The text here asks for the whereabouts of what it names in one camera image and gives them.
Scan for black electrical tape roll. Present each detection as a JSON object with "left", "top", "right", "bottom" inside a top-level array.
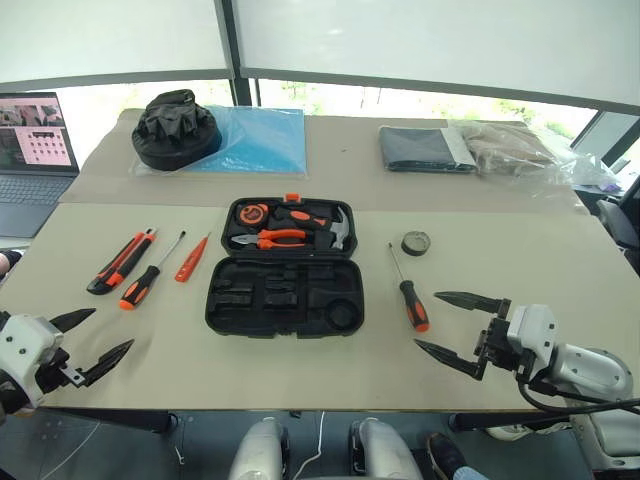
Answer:
[{"left": 400, "top": 229, "right": 432, "bottom": 257}]

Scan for black office chair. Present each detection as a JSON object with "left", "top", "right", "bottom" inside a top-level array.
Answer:
[{"left": 596, "top": 173, "right": 640, "bottom": 279}]

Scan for black round fabric bag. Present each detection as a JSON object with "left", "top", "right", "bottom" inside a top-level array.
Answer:
[{"left": 130, "top": 88, "right": 223, "bottom": 173}]

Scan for silver robot leg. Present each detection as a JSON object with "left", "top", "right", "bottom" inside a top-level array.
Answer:
[
  {"left": 348, "top": 416, "right": 424, "bottom": 480},
  {"left": 228, "top": 416, "right": 292, "bottom": 480}
]

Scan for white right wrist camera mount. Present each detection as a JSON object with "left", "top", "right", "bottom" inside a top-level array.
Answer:
[{"left": 506, "top": 303, "right": 559, "bottom": 382}]

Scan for orange black tape measure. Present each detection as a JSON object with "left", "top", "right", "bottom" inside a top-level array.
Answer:
[{"left": 238, "top": 201, "right": 272, "bottom": 229}]

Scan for orange black utility knife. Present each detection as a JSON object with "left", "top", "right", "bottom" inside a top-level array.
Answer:
[{"left": 85, "top": 226, "right": 158, "bottom": 296}]

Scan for orange voltage tester pen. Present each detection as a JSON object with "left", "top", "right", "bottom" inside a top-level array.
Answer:
[{"left": 174, "top": 232, "right": 212, "bottom": 284}]

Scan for dark person shoe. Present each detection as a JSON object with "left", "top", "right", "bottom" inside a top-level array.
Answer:
[{"left": 425, "top": 431, "right": 470, "bottom": 480}]

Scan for grey open laptop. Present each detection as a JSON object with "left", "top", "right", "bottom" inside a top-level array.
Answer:
[{"left": 0, "top": 91, "right": 82, "bottom": 239}]

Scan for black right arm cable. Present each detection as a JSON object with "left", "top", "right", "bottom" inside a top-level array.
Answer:
[{"left": 515, "top": 377, "right": 640, "bottom": 417}]

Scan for blue jeans leg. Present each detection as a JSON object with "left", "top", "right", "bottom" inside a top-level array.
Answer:
[{"left": 451, "top": 463, "right": 490, "bottom": 480}]

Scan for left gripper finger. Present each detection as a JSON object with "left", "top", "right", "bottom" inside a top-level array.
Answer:
[
  {"left": 48, "top": 308, "right": 98, "bottom": 335},
  {"left": 81, "top": 338, "right": 136, "bottom": 388}
]

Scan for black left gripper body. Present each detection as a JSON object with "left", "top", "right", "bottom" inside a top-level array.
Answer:
[{"left": 34, "top": 347, "right": 86, "bottom": 395}]

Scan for black plastic tool case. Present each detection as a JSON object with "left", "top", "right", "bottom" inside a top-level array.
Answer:
[{"left": 203, "top": 192, "right": 366, "bottom": 341}]

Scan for silver right robot leg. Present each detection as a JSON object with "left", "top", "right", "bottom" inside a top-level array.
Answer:
[{"left": 348, "top": 416, "right": 424, "bottom": 480}]

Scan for blue sheet in plastic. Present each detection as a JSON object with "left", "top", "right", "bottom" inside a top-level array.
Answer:
[{"left": 128, "top": 104, "right": 310, "bottom": 178}]

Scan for black orange claw hammer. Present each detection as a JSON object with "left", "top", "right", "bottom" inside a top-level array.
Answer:
[{"left": 273, "top": 203, "right": 355, "bottom": 252}]

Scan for thin white cord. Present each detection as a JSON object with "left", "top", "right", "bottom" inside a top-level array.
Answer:
[{"left": 293, "top": 411, "right": 327, "bottom": 480}]

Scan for clear plastic bag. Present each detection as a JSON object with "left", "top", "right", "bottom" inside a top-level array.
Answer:
[{"left": 452, "top": 118, "right": 609, "bottom": 187}]

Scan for dark grey folded cloth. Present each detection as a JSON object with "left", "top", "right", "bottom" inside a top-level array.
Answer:
[{"left": 377, "top": 125, "right": 479, "bottom": 175}]

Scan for silver left robot leg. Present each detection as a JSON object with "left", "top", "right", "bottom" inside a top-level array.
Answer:
[{"left": 228, "top": 416, "right": 292, "bottom": 480}]

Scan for orange black screwdriver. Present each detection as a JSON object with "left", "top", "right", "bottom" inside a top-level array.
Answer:
[
  {"left": 118, "top": 229, "right": 188, "bottom": 312},
  {"left": 387, "top": 241, "right": 431, "bottom": 334}
]

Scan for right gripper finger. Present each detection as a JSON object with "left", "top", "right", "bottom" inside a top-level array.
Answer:
[
  {"left": 433, "top": 291, "right": 503, "bottom": 318},
  {"left": 413, "top": 338, "right": 478, "bottom": 378}
]

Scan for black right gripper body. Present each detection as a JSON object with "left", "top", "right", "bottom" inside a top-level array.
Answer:
[{"left": 474, "top": 298, "right": 532, "bottom": 384}]

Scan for dark window frame post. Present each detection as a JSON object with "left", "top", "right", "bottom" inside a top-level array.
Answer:
[{"left": 213, "top": 0, "right": 262, "bottom": 107}]

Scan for orange handled pliers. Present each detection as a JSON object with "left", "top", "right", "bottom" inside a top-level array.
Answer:
[{"left": 230, "top": 228, "right": 309, "bottom": 250}]

